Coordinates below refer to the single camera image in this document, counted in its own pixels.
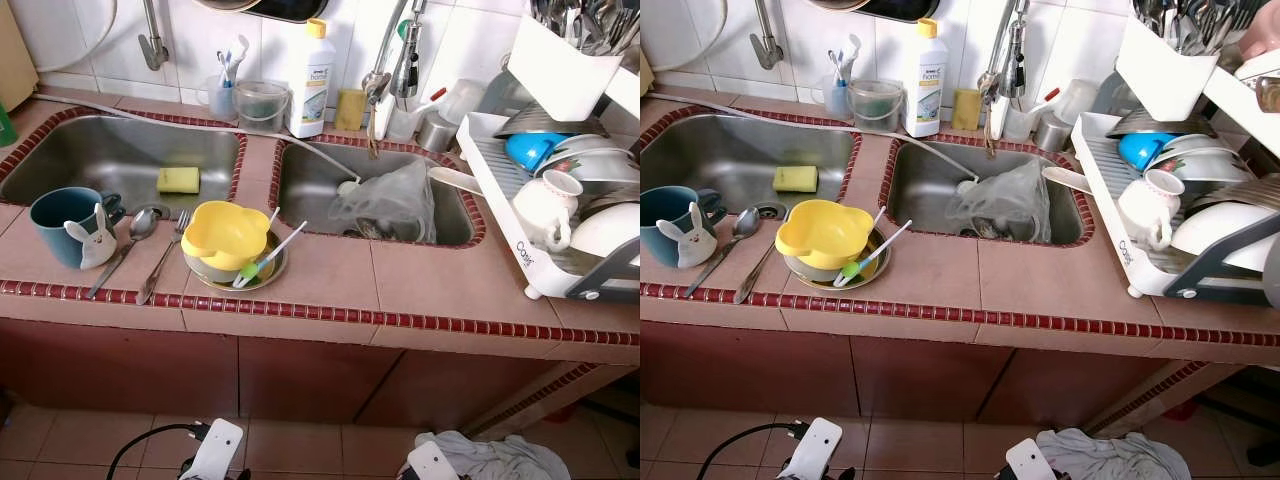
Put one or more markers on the person hand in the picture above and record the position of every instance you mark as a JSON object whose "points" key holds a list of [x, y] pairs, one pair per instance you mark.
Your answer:
{"points": [[1262, 35]]}

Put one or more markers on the thin white plastic stick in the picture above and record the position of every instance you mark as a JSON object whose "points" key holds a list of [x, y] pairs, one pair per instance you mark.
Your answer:
{"points": [[879, 216], [273, 217]]}

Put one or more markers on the round steel bowl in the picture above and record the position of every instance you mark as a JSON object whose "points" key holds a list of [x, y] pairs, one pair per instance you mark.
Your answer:
{"points": [[868, 275], [270, 272]]}

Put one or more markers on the white green baby spoon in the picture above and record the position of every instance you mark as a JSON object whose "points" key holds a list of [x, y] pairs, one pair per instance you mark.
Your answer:
{"points": [[252, 270], [852, 268]]}

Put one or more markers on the yellow plastic bowl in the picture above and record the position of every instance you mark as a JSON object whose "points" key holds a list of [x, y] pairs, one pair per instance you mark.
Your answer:
{"points": [[820, 235], [225, 235]]}

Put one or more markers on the beige small bowl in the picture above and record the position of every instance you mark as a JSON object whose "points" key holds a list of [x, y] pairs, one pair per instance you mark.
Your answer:
{"points": [[210, 272], [810, 272]]}

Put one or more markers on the steel fork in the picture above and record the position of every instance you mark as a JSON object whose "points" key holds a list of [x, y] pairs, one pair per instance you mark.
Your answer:
{"points": [[745, 285], [148, 288]]}

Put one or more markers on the blue ceramic mug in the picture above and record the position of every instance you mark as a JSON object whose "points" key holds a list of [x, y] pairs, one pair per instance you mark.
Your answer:
{"points": [[60, 215], [665, 215]]}

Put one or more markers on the white rabbit figure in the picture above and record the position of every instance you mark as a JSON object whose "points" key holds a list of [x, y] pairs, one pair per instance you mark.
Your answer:
{"points": [[92, 245]]}

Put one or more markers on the steel kitchen faucet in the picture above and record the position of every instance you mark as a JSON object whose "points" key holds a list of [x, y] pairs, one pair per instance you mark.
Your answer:
{"points": [[407, 60], [1018, 60]]}

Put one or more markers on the white cutlery holder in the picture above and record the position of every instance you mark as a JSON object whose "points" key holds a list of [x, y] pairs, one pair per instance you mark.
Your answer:
{"points": [[1165, 70], [560, 75]]}

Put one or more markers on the white green rim bowl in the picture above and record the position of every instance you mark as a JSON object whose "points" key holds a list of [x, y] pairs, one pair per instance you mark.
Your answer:
{"points": [[1200, 160], [590, 160]]}

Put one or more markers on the large steel bowl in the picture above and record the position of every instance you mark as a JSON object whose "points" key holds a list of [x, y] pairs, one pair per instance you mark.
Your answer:
{"points": [[1140, 122]]}

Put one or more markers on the blue bowl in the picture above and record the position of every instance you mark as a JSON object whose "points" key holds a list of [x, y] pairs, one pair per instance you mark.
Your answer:
{"points": [[1142, 150], [530, 150]]}

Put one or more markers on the clear plastic container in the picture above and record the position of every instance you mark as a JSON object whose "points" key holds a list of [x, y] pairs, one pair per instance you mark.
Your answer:
{"points": [[1080, 98], [465, 98]]}

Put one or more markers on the white plate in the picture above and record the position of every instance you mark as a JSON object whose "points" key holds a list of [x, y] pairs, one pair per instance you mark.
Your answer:
{"points": [[1220, 230], [605, 230]]}

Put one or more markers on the white tool red tip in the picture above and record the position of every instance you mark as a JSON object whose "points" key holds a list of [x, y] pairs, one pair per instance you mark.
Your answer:
{"points": [[1050, 94], [437, 94]]}

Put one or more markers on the white dish rack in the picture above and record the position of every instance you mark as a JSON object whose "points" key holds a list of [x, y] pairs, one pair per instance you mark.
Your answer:
{"points": [[1105, 190], [495, 190]]}

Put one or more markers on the steel cup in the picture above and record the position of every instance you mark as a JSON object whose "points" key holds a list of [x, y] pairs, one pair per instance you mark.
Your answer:
{"points": [[1052, 135], [437, 135]]}

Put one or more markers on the small clear cup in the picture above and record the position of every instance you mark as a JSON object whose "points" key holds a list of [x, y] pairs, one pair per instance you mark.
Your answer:
{"points": [[1018, 125], [402, 125]]}

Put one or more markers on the dark yellow sponge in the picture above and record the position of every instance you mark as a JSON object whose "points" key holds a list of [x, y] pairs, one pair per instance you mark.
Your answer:
{"points": [[967, 110], [350, 110]]}

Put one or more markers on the clear plastic bag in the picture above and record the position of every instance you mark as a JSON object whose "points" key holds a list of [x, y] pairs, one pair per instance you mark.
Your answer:
{"points": [[390, 200], [1005, 200]]}

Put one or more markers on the white bottle yellow cap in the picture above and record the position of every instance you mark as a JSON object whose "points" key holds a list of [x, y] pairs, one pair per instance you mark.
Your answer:
{"points": [[925, 90], [312, 90]]}

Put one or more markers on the hanging black steel pan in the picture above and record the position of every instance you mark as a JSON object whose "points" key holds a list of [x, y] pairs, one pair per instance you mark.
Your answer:
{"points": [[280, 8], [900, 8]]}

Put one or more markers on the clear plastic small bucket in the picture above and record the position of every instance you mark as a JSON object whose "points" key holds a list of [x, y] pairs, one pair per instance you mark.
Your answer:
{"points": [[262, 108], [875, 108]]}

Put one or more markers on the blue white toothbrush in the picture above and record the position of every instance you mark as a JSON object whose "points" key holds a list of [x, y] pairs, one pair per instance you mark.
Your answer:
{"points": [[238, 48], [851, 48]]}

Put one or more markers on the clear toothbrush cup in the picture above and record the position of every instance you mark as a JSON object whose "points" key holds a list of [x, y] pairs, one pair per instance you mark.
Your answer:
{"points": [[220, 100], [835, 100]]}

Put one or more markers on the grey cloth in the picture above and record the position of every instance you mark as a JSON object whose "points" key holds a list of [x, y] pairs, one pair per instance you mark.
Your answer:
{"points": [[1120, 460], [500, 460]]}

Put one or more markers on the bright yellow sponge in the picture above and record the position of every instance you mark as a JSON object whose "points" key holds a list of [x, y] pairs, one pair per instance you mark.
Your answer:
{"points": [[178, 180], [795, 179]]}

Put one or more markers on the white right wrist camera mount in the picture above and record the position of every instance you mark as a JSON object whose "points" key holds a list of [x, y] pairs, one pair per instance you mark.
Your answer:
{"points": [[432, 462], [1030, 462]]}

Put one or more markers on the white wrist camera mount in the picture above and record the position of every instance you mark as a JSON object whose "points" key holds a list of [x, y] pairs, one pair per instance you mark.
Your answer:
{"points": [[815, 445], [1030, 462], [218, 445], [432, 462]]}

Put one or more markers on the steel wall tap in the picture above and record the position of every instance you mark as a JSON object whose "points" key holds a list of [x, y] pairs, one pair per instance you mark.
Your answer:
{"points": [[767, 45], [152, 45]]}

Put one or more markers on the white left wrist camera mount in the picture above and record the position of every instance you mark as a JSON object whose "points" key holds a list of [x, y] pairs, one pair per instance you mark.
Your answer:
{"points": [[815, 445], [218, 445]]}

